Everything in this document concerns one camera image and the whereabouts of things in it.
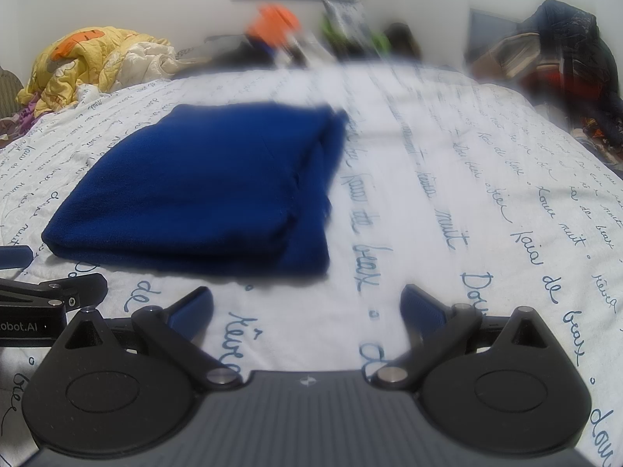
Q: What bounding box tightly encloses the purple floral cloth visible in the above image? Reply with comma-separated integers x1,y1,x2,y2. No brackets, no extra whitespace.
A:
0,97,47,142

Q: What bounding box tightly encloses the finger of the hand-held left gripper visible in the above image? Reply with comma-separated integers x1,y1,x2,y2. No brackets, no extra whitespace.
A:
0,246,34,270
0,273,109,310

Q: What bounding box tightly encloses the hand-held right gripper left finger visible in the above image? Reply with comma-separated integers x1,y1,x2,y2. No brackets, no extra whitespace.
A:
56,286,243,390

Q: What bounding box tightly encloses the dark olive bag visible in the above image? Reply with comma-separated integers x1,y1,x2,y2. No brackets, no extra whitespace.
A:
384,22,423,58

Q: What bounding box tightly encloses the blue knit sweater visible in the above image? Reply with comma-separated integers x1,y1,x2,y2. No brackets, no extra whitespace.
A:
41,101,349,278

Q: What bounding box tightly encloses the yellow quilt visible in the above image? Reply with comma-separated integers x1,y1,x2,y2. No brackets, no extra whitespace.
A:
16,26,177,118

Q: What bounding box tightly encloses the pile of dark jackets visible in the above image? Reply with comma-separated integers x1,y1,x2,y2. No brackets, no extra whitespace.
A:
472,0,623,166

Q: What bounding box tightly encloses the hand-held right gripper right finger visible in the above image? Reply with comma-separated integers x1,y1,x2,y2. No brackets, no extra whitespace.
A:
372,283,561,391

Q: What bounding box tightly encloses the white script-printed blanket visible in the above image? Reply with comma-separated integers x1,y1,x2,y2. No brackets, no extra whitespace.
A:
0,61,623,467

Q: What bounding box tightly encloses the orange plastic bag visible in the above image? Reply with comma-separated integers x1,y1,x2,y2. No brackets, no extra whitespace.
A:
245,4,301,48

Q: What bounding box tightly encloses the brown woven chair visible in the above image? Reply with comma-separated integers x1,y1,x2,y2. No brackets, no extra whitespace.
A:
0,69,24,121

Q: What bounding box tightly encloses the grey framed panel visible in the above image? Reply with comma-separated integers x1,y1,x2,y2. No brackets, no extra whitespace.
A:
466,7,527,71

